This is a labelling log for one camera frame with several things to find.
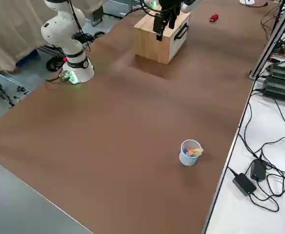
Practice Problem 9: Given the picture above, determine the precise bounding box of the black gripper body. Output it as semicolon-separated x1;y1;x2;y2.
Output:
158;0;182;15

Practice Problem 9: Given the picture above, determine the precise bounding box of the wooden drawer with black handle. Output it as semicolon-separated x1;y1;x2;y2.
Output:
168;12;191;65

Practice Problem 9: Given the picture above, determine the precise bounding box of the beige curtain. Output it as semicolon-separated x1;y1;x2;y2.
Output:
0;0;109;80

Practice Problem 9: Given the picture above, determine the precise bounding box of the aluminium frame post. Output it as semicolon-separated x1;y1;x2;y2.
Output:
248;0;285;80

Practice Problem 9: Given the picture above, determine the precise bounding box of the light blue pen cup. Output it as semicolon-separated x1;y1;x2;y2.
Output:
179;139;205;167

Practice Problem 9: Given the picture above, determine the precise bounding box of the black finned power supply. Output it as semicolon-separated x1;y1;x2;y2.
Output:
266;62;285;81
262;76;285;106

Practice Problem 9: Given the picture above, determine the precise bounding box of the black power adapter brick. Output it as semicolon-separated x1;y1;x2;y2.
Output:
250;158;267;181
231;172;257;196

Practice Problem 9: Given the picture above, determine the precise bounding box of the light wooden cabinet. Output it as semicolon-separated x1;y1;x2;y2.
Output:
133;11;191;65

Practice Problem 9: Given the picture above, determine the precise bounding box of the black power cable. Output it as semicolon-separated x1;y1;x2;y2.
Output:
227;166;240;180

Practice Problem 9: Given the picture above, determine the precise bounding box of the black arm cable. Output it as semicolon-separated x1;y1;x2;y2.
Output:
68;0;95;53

